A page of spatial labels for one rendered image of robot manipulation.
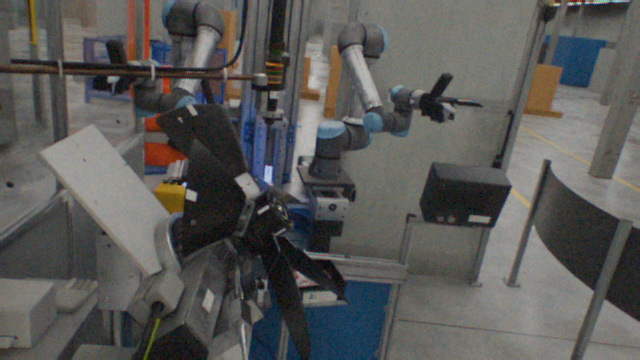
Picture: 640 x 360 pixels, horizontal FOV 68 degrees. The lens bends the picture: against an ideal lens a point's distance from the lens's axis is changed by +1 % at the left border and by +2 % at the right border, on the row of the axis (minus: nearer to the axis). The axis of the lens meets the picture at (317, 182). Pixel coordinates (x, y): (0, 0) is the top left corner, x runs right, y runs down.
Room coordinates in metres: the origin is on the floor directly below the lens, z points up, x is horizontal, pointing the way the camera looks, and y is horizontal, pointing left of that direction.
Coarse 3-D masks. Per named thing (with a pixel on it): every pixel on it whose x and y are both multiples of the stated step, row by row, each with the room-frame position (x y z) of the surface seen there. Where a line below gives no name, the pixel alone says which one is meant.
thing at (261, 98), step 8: (256, 80) 1.14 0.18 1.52; (264, 80) 1.15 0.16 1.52; (256, 88) 1.15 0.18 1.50; (264, 88) 1.15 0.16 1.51; (256, 96) 1.17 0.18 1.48; (264, 96) 1.15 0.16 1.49; (256, 104) 1.16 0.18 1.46; (264, 104) 1.15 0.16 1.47; (256, 112) 1.17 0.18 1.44; (264, 112) 1.15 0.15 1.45; (272, 112) 1.16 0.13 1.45; (280, 112) 1.17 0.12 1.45
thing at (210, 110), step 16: (176, 112) 1.16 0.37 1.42; (208, 112) 1.23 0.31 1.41; (224, 112) 1.27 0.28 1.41; (176, 128) 1.13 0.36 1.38; (192, 128) 1.15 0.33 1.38; (208, 128) 1.18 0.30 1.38; (224, 128) 1.21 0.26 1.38; (176, 144) 1.10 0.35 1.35; (208, 144) 1.14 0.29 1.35; (224, 144) 1.17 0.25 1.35; (240, 144) 1.20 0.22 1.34; (224, 160) 1.14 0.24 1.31; (240, 160) 1.16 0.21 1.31
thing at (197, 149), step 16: (192, 144) 0.86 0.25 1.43; (192, 160) 0.84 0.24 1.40; (208, 160) 0.89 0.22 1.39; (192, 176) 0.83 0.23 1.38; (208, 176) 0.87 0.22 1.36; (224, 176) 0.93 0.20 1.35; (208, 192) 0.86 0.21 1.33; (224, 192) 0.92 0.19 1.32; (240, 192) 0.98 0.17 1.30; (192, 208) 0.81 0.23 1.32; (208, 208) 0.86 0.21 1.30; (224, 208) 0.91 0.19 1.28; (240, 208) 0.98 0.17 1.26; (208, 224) 0.86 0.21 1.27; (224, 224) 0.92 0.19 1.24; (192, 240) 0.79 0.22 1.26; (208, 240) 0.86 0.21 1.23
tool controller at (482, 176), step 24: (432, 168) 1.60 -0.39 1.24; (456, 168) 1.60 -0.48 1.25; (480, 168) 1.62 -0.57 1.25; (432, 192) 1.55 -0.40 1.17; (456, 192) 1.53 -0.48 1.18; (480, 192) 1.54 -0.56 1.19; (504, 192) 1.54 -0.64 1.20; (432, 216) 1.56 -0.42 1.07; (456, 216) 1.56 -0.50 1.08; (480, 216) 1.57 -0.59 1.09
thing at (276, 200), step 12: (264, 192) 1.08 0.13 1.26; (264, 204) 1.05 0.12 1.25; (276, 204) 1.11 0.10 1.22; (252, 216) 1.04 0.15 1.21; (264, 216) 1.03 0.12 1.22; (276, 216) 1.03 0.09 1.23; (288, 216) 1.12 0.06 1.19; (252, 228) 1.03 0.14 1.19; (264, 228) 1.03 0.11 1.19; (276, 228) 1.04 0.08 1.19; (288, 228) 1.05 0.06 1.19; (240, 240) 1.02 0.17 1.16; (252, 240) 1.05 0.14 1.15; (264, 240) 1.04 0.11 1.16; (252, 252) 1.03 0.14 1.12
